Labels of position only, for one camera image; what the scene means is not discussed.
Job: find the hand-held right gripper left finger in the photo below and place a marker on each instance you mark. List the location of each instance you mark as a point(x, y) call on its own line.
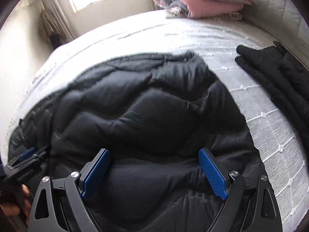
point(95, 171)

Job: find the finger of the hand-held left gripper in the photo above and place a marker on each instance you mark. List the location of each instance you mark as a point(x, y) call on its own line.
point(26, 154)

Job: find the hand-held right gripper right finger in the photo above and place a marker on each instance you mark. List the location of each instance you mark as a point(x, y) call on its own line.
point(213, 174)

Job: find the black quilted puffer jacket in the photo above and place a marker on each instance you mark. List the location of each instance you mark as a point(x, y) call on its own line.
point(144, 116)

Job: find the folded black clothes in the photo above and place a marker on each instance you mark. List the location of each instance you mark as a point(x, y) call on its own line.
point(277, 77)

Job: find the person's left hand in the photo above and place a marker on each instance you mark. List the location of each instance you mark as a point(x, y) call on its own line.
point(13, 209)

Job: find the hanging brown coat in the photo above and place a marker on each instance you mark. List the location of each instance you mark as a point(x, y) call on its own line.
point(49, 27)

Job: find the bed with white grid bedspread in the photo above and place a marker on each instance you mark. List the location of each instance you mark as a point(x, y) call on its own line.
point(241, 33)

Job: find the grey patterned curtain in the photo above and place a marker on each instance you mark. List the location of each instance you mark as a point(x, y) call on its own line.
point(56, 9)

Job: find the white beaded cushion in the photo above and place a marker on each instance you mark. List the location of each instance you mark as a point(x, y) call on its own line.
point(229, 16)

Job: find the folded pink and grey quilt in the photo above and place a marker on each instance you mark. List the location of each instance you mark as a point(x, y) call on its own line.
point(193, 4)

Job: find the grey padded headboard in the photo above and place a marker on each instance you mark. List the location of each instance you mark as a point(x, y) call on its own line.
point(277, 7)

